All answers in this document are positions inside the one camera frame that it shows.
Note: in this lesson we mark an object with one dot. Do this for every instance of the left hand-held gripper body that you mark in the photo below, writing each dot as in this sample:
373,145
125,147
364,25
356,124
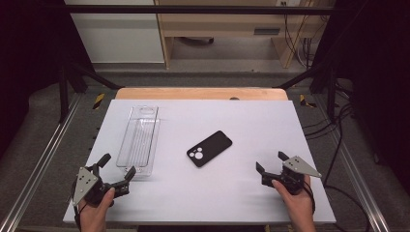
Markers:
84,183

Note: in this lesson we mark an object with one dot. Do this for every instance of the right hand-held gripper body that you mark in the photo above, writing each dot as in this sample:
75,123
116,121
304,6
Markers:
298,166

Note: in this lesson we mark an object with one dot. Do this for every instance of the clear plastic container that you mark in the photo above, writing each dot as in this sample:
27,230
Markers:
140,138

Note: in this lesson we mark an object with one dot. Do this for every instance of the black phone case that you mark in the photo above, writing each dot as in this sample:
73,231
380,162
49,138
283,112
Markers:
212,146

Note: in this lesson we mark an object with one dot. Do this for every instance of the person's left hand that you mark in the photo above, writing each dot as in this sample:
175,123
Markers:
93,216

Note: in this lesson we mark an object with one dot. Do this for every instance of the person's right hand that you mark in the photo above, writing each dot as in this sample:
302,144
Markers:
299,209

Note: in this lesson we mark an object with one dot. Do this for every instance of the white table cover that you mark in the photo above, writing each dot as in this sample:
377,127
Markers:
209,193

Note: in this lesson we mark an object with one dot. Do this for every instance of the yellow black floor tape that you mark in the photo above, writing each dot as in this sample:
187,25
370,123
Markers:
98,101
304,101

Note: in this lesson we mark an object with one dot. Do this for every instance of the black metal stand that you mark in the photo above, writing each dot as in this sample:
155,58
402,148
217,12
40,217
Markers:
64,93
331,93

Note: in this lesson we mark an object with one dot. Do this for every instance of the wooden table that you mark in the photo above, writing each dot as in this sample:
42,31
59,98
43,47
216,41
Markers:
180,93

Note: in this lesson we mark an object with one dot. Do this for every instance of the black curtain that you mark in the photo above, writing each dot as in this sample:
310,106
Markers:
29,48
377,80

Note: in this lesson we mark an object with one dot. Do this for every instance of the white cabinet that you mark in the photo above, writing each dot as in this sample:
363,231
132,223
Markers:
119,35

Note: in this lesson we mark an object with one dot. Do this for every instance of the grey desk label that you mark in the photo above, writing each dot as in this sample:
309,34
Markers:
267,31

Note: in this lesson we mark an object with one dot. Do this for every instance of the wooden desk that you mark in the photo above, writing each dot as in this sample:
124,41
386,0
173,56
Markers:
225,24

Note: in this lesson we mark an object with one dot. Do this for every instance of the black horizontal bar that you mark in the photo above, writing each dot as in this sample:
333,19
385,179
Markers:
193,9

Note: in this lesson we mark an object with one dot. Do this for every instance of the metal floor rail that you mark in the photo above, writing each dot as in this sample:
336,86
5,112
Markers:
357,180
42,158

